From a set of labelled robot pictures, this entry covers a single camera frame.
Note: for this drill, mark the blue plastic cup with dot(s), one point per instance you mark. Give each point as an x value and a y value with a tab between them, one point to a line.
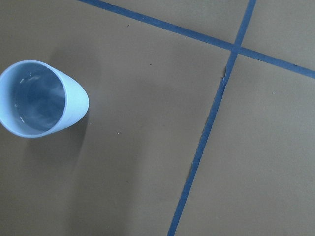
37	100

